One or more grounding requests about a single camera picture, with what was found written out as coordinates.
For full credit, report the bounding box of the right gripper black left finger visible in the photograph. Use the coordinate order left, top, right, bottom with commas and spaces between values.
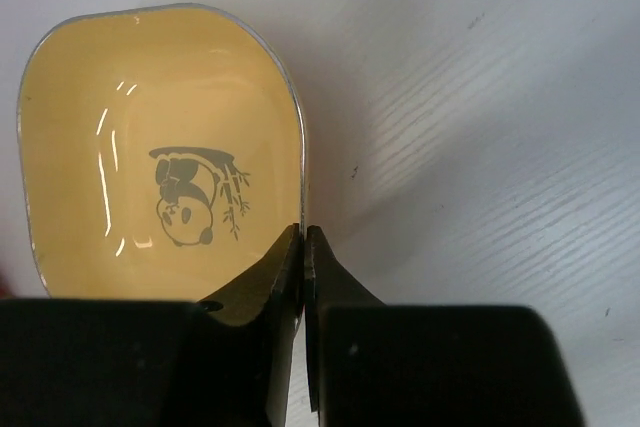
1, 225, 303, 426

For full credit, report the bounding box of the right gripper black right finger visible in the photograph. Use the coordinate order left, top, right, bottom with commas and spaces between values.
304, 226, 584, 426

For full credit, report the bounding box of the small yellow square dish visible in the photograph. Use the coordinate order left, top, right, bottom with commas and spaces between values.
16, 3, 308, 301

